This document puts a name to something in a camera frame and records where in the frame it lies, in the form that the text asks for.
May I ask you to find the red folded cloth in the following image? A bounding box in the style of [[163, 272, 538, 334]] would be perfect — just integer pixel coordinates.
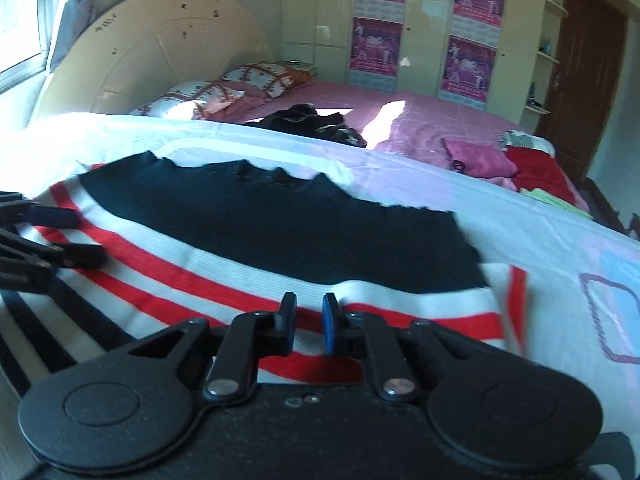
[[507, 146, 579, 206]]

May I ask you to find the light green folded cloth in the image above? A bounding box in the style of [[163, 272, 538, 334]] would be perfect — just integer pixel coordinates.
[[520, 187, 594, 220]]

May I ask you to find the dark cloth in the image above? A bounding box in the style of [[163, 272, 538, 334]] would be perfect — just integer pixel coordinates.
[[242, 104, 369, 149]]

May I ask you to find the pink folded blanket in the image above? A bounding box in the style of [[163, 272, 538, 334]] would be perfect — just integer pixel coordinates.
[[204, 87, 274, 122]]

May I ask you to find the cream round headboard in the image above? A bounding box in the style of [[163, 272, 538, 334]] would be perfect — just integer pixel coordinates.
[[30, 0, 277, 122]]

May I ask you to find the plaid print pillow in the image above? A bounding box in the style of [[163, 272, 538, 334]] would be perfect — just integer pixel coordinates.
[[220, 61, 302, 100], [129, 80, 247, 122]]

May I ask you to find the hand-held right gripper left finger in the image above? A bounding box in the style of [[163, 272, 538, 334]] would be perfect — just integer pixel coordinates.
[[127, 292, 298, 406]]

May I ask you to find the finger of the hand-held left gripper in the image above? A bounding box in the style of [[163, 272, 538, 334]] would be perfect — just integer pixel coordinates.
[[0, 191, 81, 230], [0, 230, 107, 289]]

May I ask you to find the pink folded cloth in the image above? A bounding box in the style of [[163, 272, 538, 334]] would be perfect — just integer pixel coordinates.
[[442, 137, 519, 179]]

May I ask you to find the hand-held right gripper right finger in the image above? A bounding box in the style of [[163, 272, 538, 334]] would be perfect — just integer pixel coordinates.
[[322, 293, 502, 404]]

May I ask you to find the blue grey curtain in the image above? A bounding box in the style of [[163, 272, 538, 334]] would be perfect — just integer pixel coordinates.
[[37, 0, 97, 75]]

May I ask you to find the brown wooden door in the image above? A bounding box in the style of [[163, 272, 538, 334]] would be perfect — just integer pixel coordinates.
[[534, 0, 629, 182]]

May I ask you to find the pink bed sheet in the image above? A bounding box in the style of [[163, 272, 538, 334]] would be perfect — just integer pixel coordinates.
[[200, 77, 592, 213]]

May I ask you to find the window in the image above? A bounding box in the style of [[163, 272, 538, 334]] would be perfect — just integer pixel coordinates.
[[0, 0, 52, 95]]

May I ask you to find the striped knit sweater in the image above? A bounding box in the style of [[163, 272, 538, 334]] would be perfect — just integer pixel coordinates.
[[0, 150, 532, 396]]

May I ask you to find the cream corner shelf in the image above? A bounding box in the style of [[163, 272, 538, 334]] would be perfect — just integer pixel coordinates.
[[522, 0, 569, 117]]

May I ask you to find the striped folded cloth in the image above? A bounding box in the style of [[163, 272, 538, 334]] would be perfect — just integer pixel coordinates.
[[499, 130, 552, 154]]

